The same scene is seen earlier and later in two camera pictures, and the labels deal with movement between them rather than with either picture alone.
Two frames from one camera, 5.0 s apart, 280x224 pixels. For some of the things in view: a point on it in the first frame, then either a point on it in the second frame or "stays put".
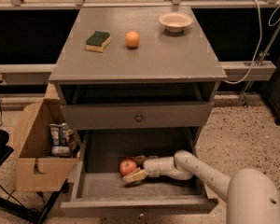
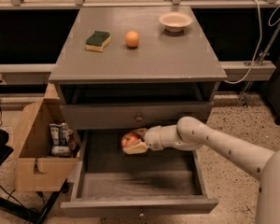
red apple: x=127 y=166 → x=128 y=138
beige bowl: x=175 y=21 stays put
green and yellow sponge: x=97 y=41 stays put
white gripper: x=153 y=166 → x=153 y=137
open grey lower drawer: x=100 y=190 stays put
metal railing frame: x=37 y=74 stays put
